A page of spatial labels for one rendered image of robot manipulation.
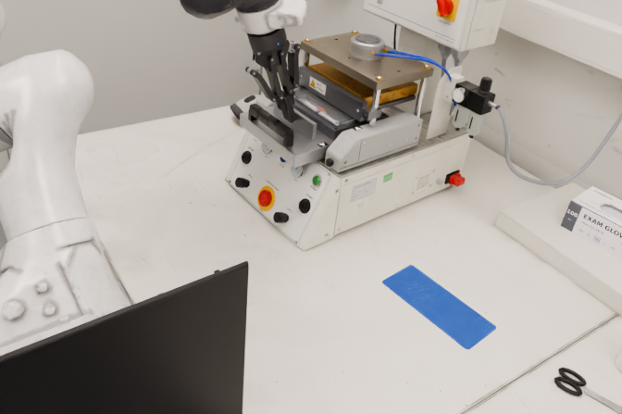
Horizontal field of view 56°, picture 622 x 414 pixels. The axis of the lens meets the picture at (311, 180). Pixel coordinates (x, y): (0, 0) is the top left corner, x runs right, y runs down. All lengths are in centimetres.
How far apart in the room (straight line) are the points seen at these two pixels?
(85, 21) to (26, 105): 171
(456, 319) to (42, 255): 78
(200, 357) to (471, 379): 52
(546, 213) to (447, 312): 44
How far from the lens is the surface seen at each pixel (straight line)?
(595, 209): 149
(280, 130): 124
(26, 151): 87
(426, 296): 126
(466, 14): 136
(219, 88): 291
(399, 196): 145
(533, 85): 177
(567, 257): 143
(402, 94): 137
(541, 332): 128
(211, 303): 78
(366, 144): 127
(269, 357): 110
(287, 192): 135
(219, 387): 91
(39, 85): 88
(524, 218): 151
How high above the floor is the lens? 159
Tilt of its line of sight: 33 degrees down
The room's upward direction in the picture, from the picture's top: 6 degrees clockwise
